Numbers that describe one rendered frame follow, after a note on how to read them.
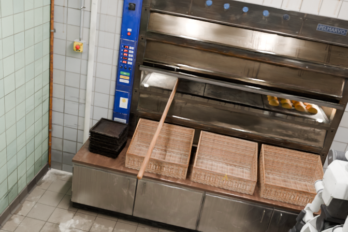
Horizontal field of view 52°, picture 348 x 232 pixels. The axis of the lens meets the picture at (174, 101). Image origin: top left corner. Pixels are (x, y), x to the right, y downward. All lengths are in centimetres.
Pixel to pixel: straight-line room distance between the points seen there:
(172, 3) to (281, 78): 116
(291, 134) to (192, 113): 95
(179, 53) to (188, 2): 46
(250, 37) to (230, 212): 154
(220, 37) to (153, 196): 153
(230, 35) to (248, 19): 20
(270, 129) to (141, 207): 140
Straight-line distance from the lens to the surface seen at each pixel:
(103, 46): 341
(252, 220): 338
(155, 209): 341
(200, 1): 317
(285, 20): 321
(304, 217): 290
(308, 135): 359
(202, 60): 325
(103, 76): 350
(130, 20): 325
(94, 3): 334
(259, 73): 328
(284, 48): 325
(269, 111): 343
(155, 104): 346
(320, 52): 332
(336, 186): 237
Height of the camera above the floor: 245
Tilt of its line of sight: 23 degrees down
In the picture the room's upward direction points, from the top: 10 degrees clockwise
